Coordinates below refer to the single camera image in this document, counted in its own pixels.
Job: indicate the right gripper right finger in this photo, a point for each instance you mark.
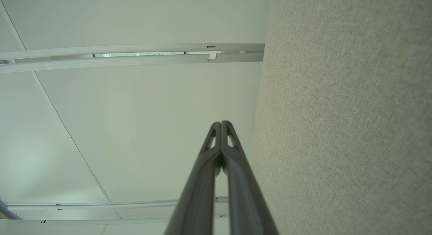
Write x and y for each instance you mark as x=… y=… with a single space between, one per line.
x=246 y=208

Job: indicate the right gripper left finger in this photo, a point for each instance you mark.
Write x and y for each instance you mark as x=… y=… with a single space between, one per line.
x=199 y=201

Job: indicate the grey partition post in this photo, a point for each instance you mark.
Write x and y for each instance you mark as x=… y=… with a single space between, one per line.
x=135 y=48

